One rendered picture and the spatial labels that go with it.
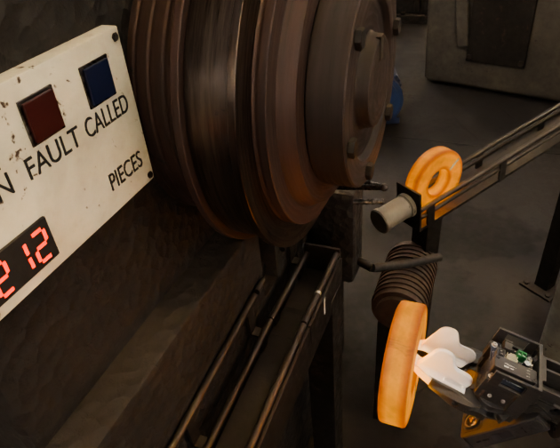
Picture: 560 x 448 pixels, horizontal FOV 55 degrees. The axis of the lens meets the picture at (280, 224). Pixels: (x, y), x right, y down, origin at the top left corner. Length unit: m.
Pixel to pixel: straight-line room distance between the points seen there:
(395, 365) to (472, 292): 1.43
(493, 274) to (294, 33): 1.68
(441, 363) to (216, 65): 0.42
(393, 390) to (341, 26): 0.41
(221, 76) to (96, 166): 0.16
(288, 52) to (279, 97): 0.05
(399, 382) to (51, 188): 0.43
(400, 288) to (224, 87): 0.81
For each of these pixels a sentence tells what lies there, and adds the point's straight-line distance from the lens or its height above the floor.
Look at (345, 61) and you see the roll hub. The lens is 0.60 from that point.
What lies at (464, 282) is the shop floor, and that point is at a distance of 2.10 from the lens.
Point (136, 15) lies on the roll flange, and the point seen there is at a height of 1.24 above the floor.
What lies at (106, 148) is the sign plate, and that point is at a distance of 0.59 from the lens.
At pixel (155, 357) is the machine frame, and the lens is 0.70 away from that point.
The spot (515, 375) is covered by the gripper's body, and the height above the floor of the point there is 0.88.
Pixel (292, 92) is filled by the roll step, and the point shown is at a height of 1.16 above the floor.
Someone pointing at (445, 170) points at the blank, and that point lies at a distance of 1.30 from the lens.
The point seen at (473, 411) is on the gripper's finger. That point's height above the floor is 0.82.
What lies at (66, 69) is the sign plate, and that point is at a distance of 0.54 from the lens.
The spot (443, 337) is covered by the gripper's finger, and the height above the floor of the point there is 0.87.
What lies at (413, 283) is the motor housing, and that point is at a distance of 1.28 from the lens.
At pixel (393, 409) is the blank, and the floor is 0.83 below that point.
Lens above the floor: 1.38
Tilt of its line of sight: 36 degrees down
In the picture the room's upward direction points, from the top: 5 degrees counter-clockwise
